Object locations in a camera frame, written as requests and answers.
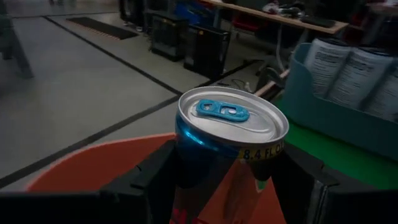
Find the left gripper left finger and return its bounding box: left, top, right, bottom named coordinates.
left=99, top=139, right=180, bottom=224

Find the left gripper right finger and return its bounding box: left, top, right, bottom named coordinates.
left=272, top=142, right=340, bottom=224

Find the orange plastic bin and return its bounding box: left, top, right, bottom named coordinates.
left=26, top=132, right=289, bottom=224

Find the blue silver Red Bull can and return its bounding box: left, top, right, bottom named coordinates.
left=169, top=86, right=290, bottom=224

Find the white Celsius drink can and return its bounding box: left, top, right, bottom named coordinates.
left=363, top=67, right=398, bottom=122
left=303, top=37, right=352, bottom=99
left=326, top=46, right=396, bottom=110

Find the teal plastic bin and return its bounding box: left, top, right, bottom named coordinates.
left=282, top=42, right=398, bottom=162

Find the black computer tower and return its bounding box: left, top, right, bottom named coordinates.
left=183, top=24, right=231, bottom=80
left=150, top=14, right=189, bottom=62

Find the black floor mat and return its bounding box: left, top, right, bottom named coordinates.
left=65, top=16, right=140, bottom=40

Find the wooden workbench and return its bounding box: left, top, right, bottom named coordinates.
left=201, top=0, right=349, bottom=35

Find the red box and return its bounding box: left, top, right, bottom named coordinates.
left=231, top=12, right=265, bottom=32

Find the blue storage crate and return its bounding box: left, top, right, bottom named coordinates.
left=174, top=1, right=218, bottom=27

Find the dark table leg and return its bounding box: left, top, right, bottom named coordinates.
left=0, top=0, right=35, bottom=80

